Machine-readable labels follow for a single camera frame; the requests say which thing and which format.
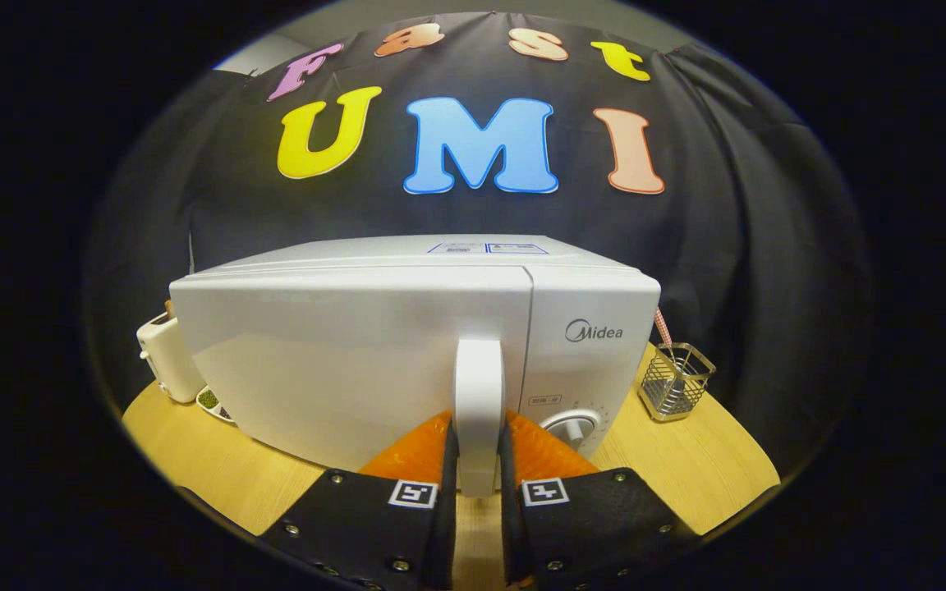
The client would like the white toaster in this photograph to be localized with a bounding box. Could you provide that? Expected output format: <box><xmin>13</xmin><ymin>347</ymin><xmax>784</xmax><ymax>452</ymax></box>
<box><xmin>136</xmin><ymin>310</ymin><xmax>207</xmax><ymax>404</ymax></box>

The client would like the wire mesh holder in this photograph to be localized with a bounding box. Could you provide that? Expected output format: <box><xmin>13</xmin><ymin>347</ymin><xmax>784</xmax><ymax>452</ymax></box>
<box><xmin>638</xmin><ymin>342</ymin><xmax>717</xmax><ymax>423</ymax></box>

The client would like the divided white dish with beans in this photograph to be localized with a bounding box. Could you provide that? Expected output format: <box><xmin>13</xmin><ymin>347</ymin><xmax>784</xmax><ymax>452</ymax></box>
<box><xmin>196</xmin><ymin>386</ymin><xmax>236</xmax><ymax>424</ymax></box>

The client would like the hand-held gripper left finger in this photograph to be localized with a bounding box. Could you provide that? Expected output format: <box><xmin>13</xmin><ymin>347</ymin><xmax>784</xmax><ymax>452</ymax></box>
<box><xmin>259</xmin><ymin>410</ymin><xmax>459</xmax><ymax>591</ymax></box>

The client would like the white microwave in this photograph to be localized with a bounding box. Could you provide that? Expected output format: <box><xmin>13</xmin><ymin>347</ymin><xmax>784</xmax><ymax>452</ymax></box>
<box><xmin>169</xmin><ymin>235</ymin><xmax>662</xmax><ymax>499</ymax></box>

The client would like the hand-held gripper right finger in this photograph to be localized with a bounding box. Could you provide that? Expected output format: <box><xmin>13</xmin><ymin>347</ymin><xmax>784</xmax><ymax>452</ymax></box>
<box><xmin>499</xmin><ymin>410</ymin><xmax>700</xmax><ymax>591</ymax></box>

